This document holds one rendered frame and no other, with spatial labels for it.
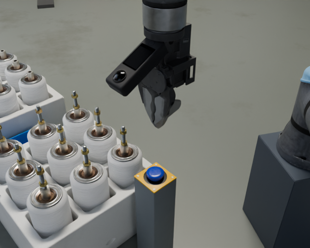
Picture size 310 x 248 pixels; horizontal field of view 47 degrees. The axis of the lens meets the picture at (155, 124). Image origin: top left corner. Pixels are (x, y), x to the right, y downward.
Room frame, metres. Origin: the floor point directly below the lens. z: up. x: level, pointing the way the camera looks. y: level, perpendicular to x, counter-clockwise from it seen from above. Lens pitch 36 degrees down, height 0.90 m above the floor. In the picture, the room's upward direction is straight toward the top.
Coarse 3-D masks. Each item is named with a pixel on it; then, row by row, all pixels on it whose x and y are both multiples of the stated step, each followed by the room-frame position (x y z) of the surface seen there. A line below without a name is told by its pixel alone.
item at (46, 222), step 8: (64, 192) 0.60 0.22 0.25; (64, 200) 0.58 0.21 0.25; (32, 208) 0.55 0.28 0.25; (48, 208) 0.55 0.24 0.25; (56, 208) 0.55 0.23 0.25; (64, 208) 0.57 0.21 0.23; (32, 216) 0.55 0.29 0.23; (40, 216) 0.54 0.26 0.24; (48, 216) 0.54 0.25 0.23; (56, 216) 0.55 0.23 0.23; (64, 216) 0.56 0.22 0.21; (32, 224) 0.56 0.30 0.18; (40, 224) 0.54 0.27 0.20; (48, 224) 0.54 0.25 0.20; (56, 224) 0.55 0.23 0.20; (64, 224) 0.56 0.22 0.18; (40, 232) 0.54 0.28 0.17; (48, 232) 0.54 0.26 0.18
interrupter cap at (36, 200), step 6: (54, 186) 0.62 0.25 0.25; (36, 192) 0.60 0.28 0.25; (54, 192) 0.60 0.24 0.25; (60, 192) 0.60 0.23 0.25; (30, 198) 0.58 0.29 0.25; (36, 198) 0.58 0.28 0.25; (54, 198) 0.58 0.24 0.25; (60, 198) 0.58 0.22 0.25; (36, 204) 0.56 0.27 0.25; (42, 204) 0.56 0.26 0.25; (48, 204) 0.56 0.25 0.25; (54, 204) 0.56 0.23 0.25
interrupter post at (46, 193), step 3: (48, 186) 0.59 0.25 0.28; (39, 189) 0.58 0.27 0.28; (42, 189) 0.58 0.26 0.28; (45, 189) 0.58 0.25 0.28; (48, 189) 0.58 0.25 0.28; (42, 192) 0.58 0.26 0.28; (45, 192) 0.58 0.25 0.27; (48, 192) 0.58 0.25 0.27; (42, 195) 0.58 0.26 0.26; (45, 195) 0.58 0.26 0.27; (48, 195) 0.58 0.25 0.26; (42, 198) 0.58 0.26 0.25; (45, 198) 0.58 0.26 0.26; (48, 198) 0.58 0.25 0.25
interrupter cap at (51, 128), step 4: (36, 124) 0.87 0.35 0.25; (48, 124) 0.87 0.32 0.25; (52, 124) 0.87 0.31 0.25; (32, 128) 0.85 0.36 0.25; (36, 128) 0.85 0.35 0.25; (48, 128) 0.85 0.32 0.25; (52, 128) 0.85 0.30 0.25; (32, 132) 0.83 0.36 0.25; (36, 132) 0.83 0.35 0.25; (48, 132) 0.83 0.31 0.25; (52, 132) 0.83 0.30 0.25; (32, 136) 0.81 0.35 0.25; (36, 136) 0.81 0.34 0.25; (40, 136) 0.81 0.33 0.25; (44, 136) 0.81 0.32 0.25; (48, 136) 0.81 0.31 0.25
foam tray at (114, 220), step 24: (24, 144) 0.87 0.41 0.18; (48, 168) 0.77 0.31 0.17; (144, 168) 0.76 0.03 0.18; (0, 192) 0.66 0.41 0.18; (120, 192) 0.66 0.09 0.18; (0, 216) 0.68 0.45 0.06; (24, 216) 0.59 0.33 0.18; (72, 216) 0.61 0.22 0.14; (96, 216) 0.59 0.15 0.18; (120, 216) 0.63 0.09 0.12; (24, 240) 0.54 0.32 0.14; (48, 240) 0.52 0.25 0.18; (72, 240) 0.54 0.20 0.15; (96, 240) 0.58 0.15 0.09; (120, 240) 0.63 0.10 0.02
